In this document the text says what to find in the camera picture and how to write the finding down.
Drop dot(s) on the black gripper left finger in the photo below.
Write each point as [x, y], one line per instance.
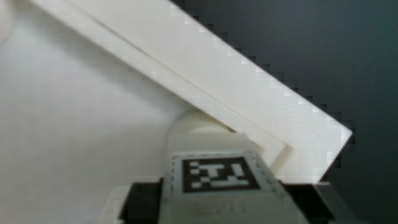
[140, 206]

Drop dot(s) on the white table leg with tag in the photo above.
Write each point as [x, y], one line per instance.
[220, 189]

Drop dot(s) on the white square tabletop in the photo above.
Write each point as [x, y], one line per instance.
[112, 65]

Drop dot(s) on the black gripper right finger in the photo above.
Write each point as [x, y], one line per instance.
[320, 203]

